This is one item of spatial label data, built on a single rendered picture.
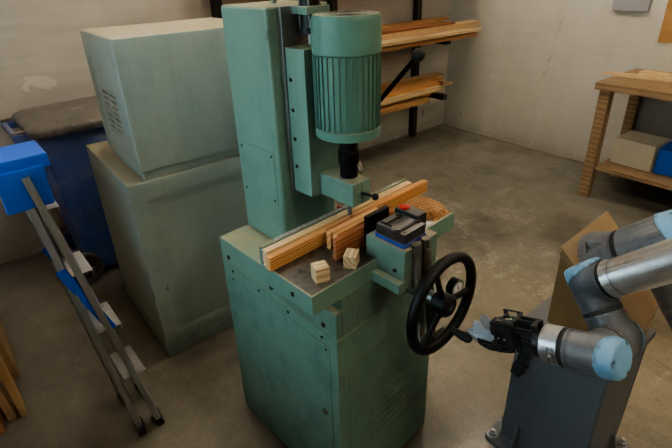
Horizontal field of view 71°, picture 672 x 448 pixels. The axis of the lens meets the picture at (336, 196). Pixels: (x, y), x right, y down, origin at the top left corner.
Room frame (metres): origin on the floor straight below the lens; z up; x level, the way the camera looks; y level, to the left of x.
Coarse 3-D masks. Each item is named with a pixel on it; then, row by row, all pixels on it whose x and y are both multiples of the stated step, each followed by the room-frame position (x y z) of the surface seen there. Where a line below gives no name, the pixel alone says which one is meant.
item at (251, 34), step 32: (288, 0) 1.55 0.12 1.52; (224, 32) 1.44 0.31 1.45; (256, 32) 1.32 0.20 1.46; (256, 64) 1.33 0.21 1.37; (256, 96) 1.35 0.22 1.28; (256, 128) 1.36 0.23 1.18; (256, 160) 1.37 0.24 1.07; (288, 160) 1.31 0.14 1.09; (256, 192) 1.38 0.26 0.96; (288, 192) 1.31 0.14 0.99; (256, 224) 1.41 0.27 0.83; (288, 224) 1.30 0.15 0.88
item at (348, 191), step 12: (336, 168) 1.29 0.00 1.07; (324, 180) 1.26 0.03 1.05; (336, 180) 1.22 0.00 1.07; (348, 180) 1.20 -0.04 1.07; (360, 180) 1.20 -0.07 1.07; (324, 192) 1.26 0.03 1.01; (336, 192) 1.22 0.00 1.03; (348, 192) 1.18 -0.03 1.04; (360, 192) 1.19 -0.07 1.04; (348, 204) 1.18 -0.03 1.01
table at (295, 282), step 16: (432, 224) 1.24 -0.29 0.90; (448, 224) 1.29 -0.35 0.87; (304, 256) 1.09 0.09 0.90; (320, 256) 1.08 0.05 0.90; (368, 256) 1.08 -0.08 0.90; (272, 272) 1.02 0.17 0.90; (288, 272) 1.01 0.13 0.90; (304, 272) 1.01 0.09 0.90; (336, 272) 1.01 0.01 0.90; (352, 272) 1.01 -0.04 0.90; (368, 272) 1.04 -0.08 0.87; (384, 272) 1.04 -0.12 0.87; (288, 288) 0.98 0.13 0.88; (304, 288) 0.94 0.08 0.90; (320, 288) 0.94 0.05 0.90; (336, 288) 0.96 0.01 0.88; (352, 288) 1.00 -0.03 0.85; (400, 288) 0.99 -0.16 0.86; (304, 304) 0.93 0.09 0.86; (320, 304) 0.93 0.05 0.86
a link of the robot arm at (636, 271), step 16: (624, 256) 0.86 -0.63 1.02; (640, 256) 0.83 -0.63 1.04; (656, 256) 0.80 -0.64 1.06; (576, 272) 0.92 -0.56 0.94; (592, 272) 0.89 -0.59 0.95; (608, 272) 0.86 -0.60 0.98; (624, 272) 0.83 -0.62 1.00; (640, 272) 0.81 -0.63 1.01; (656, 272) 0.79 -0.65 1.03; (576, 288) 0.91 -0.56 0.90; (592, 288) 0.88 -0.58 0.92; (608, 288) 0.85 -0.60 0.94; (624, 288) 0.83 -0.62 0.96; (640, 288) 0.81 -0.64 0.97; (592, 304) 0.87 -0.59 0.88; (608, 304) 0.86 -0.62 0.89
